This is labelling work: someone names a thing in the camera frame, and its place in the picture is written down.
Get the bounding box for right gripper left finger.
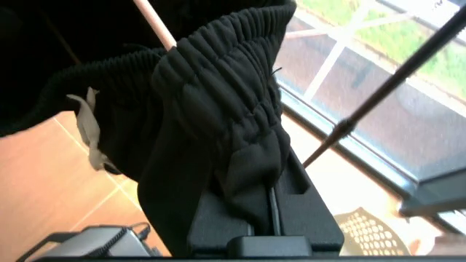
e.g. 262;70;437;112
186;188;255;255

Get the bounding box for black shorts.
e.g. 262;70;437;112
0;0;298;256

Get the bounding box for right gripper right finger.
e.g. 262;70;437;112
270;146;345;255

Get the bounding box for window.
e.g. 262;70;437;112
272;0;466;234

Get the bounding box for black clothes rack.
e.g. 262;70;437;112
301;6;466;170

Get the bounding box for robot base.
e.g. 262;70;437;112
15;221;164;262

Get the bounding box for white laundry basket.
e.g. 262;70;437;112
333;206;413;257

